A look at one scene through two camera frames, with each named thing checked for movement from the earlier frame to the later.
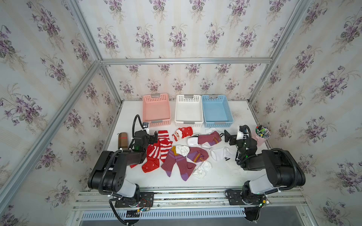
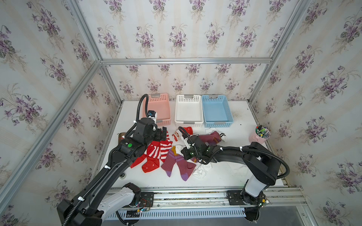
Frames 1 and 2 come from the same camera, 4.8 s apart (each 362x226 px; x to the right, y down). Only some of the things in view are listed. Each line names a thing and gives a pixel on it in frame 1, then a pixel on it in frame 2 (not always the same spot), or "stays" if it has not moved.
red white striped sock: [161, 149] stays
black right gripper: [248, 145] -> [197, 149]
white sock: [201, 172] stays
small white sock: [183, 150] stays
